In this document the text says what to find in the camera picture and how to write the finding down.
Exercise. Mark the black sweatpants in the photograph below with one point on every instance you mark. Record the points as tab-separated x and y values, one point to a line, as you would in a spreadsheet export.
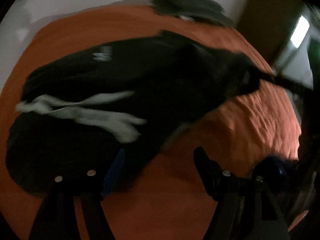
150	80

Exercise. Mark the folded grey-green garment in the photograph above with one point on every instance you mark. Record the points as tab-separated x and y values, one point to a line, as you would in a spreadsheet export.
165	8
192	2

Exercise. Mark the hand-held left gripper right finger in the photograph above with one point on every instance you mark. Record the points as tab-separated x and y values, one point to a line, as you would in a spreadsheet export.
207	172

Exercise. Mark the black white patterned garment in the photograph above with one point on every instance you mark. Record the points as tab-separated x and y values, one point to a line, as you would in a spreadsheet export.
187	17

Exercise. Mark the brown wooden wardrobe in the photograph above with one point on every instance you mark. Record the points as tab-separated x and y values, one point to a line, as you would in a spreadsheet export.
265	17

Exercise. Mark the orange fleece blanket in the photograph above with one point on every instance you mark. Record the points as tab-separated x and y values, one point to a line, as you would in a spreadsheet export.
175	205

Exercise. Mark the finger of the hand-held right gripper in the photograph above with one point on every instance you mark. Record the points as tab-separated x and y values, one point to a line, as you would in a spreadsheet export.
287	83

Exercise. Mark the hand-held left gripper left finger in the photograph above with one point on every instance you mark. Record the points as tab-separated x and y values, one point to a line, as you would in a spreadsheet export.
115	172

